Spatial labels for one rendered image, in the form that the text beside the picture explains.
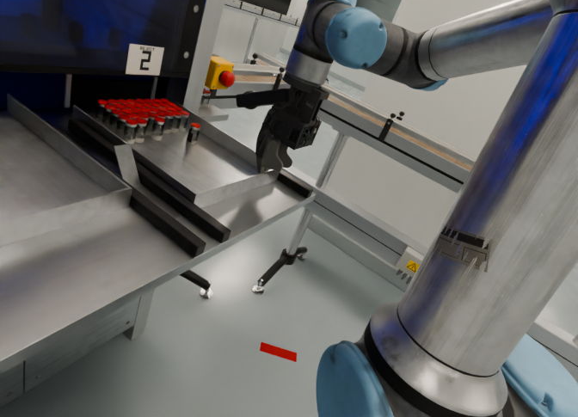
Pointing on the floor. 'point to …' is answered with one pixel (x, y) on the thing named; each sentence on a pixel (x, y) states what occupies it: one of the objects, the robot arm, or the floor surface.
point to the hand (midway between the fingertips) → (261, 168)
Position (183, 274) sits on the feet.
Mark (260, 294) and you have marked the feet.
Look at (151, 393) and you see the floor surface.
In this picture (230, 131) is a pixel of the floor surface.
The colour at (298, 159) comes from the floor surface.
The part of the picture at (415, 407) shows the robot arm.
